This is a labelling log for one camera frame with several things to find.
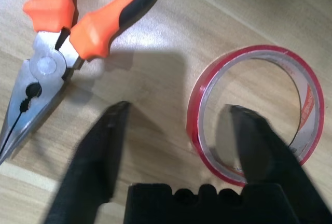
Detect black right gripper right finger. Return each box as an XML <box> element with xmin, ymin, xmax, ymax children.
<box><xmin>224</xmin><ymin>104</ymin><xmax>332</xmax><ymax>224</ymax></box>

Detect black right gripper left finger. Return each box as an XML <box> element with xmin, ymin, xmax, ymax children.
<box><xmin>44</xmin><ymin>101</ymin><xmax>130</xmax><ymax>224</ymax></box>

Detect red tape roll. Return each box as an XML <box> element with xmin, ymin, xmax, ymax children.
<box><xmin>185</xmin><ymin>44</ymin><xmax>325</xmax><ymax>187</ymax></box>

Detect orange black needle-nose pliers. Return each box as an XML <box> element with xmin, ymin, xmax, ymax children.
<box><xmin>0</xmin><ymin>0</ymin><xmax>172</xmax><ymax>165</ymax></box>

